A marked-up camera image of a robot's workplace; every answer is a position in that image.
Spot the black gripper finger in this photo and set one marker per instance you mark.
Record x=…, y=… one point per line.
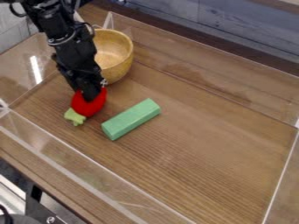
x=71, y=78
x=89, y=87

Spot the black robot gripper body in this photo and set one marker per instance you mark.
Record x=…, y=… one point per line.
x=75, y=52

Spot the red plush strawberry toy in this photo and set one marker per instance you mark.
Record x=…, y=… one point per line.
x=83, y=109

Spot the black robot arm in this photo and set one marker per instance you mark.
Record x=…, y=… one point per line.
x=52, y=17

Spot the wooden bowl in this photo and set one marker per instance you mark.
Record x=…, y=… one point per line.
x=115, y=54

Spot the green rectangular block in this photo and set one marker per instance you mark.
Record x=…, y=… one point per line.
x=129, y=119

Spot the clear acrylic tray wall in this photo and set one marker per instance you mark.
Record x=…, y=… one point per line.
x=215, y=161

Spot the black table leg bracket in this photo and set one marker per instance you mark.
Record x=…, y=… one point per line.
x=36, y=210

